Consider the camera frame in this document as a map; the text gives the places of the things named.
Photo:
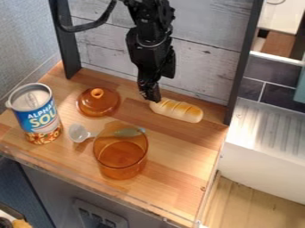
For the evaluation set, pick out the orange lid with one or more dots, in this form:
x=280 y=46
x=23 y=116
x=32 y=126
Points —
x=97 y=102

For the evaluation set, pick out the toy bread loaf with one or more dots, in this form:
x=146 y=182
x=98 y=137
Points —
x=178 y=110

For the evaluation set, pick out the silver spoon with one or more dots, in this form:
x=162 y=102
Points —
x=78 y=133

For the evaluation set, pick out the black frame post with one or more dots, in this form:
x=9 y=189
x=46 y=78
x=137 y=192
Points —
x=66 y=44
x=243 y=59

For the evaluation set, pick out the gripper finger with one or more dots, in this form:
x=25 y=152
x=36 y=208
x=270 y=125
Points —
x=144 y=89
x=155 y=92

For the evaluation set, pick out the orange clear pot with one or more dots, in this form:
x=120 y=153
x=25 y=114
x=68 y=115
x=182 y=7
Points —
x=120 y=154

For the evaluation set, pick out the blue soup can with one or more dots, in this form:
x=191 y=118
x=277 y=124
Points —
x=35 y=114

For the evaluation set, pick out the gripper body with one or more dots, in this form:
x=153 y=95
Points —
x=151 y=59

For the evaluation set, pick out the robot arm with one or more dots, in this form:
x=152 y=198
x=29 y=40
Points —
x=149 y=14

